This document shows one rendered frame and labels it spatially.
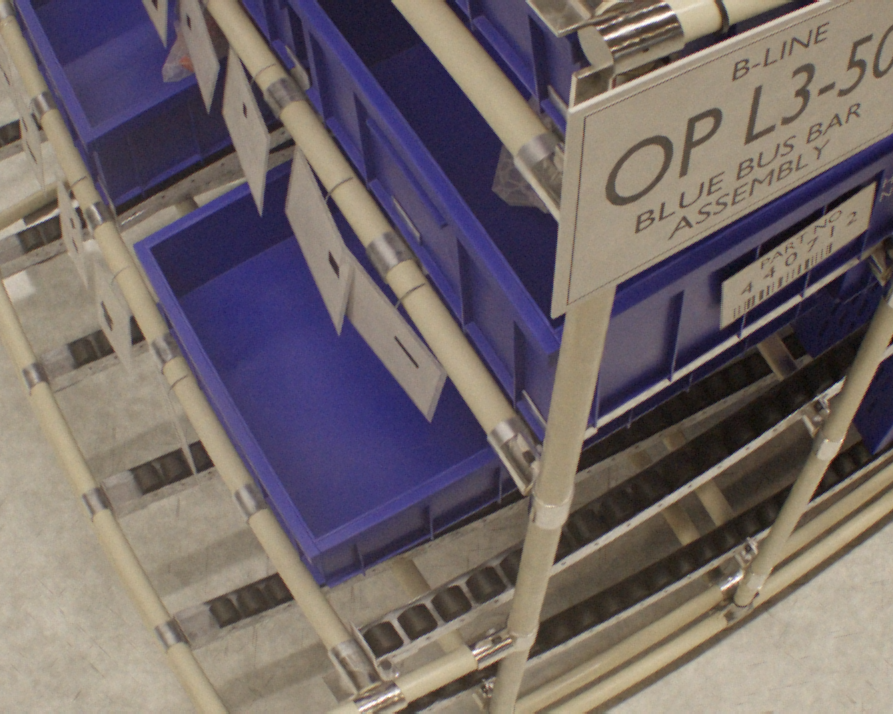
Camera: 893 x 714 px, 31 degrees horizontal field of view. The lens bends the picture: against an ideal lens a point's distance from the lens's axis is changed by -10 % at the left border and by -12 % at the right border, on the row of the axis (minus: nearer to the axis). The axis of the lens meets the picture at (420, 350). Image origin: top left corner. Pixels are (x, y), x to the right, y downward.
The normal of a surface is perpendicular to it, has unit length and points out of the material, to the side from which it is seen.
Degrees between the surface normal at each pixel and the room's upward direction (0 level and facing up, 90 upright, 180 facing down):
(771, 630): 0
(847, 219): 90
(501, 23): 98
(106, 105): 3
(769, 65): 90
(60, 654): 0
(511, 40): 98
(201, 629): 11
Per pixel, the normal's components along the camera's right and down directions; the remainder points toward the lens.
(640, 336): 0.50, 0.77
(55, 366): 0.17, -0.53
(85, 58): -0.04, -0.44
